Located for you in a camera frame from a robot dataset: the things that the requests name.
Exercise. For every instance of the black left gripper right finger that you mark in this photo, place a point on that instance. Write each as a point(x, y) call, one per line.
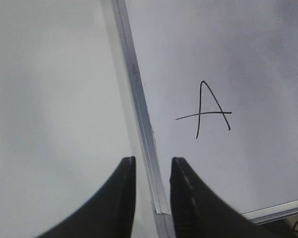
point(198, 212)

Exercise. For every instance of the white whiteboard with aluminium frame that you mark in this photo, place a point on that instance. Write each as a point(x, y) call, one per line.
point(215, 82)

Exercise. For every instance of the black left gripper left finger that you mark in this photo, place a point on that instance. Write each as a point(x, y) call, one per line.
point(109, 213)

